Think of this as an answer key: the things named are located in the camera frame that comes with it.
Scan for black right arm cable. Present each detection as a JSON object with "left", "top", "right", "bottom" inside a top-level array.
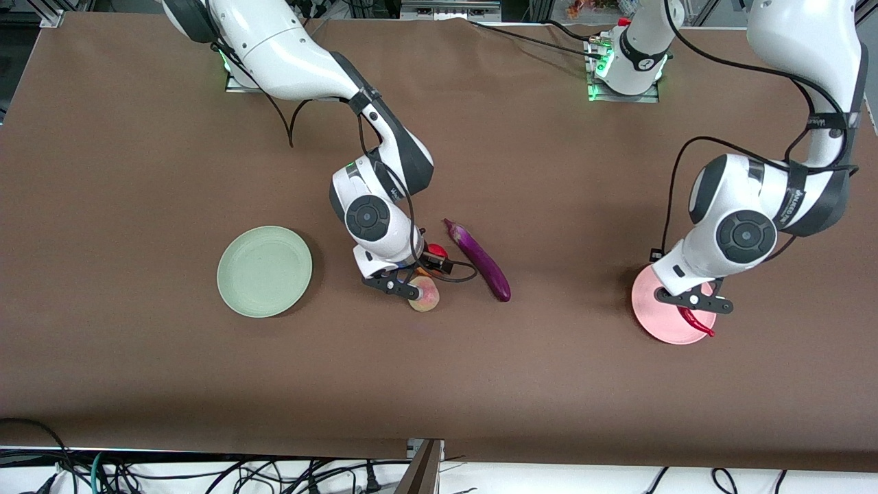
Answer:
[{"left": 216, "top": 41, "right": 479, "bottom": 284}]

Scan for aluminium profile post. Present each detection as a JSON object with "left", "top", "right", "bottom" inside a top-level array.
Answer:
[{"left": 396, "top": 439, "right": 445, "bottom": 494}]

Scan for colourful background items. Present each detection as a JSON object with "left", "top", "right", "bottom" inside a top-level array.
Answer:
[{"left": 566, "top": 0, "right": 621, "bottom": 20}]

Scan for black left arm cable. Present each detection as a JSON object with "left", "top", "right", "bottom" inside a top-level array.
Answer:
[{"left": 648, "top": 0, "right": 859, "bottom": 265}]

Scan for brown table cloth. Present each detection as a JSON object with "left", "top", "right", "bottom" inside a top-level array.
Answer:
[{"left": 0, "top": 10, "right": 878, "bottom": 474}]

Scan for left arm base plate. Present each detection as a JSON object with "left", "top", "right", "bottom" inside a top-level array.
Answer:
[{"left": 585, "top": 36, "right": 661, "bottom": 104}]

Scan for black cable bundle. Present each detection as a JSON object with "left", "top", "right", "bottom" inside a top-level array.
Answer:
[{"left": 0, "top": 417, "right": 385, "bottom": 494}]

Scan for black cable across cloth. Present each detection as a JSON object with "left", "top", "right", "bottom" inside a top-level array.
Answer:
[{"left": 466, "top": 19, "right": 606, "bottom": 61}]

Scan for pink plate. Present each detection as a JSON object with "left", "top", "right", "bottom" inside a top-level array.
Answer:
[{"left": 631, "top": 264, "right": 717, "bottom": 345}]

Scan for pale green plate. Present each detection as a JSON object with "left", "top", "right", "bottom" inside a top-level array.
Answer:
[{"left": 217, "top": 226, "right": 313, "bottom": 318}]

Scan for long purple eggplant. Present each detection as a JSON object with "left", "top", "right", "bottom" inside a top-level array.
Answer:
[{"left": 442, "top": 218, "right": 512, "bottom": 303}]

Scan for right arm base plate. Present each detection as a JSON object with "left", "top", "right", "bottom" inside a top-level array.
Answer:
[{"left": 225, "top": 65, "right": 265, "bottom": 94}]

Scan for aluminium frame corner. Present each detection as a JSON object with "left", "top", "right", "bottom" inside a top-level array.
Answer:
[{"left": 36, "top": 0, "right": 67, "bottom": 30}]

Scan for red chili pepper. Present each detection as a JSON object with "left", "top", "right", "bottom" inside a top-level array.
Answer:
[{"left": 678, "top": 307, "right": 716, "bottom": 338}]

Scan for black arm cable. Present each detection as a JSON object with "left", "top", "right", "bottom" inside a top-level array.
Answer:
[
  {"left": 648, "top": 0, "right": 859, "bottom": 265},
  {"left": 216, "top": 41, "right": 479, "bottom": 284}
]

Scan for yellow pink peach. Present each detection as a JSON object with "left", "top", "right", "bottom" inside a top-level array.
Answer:
[{"left": 408, "top": 274, "right": 440, "bottom": 314}]

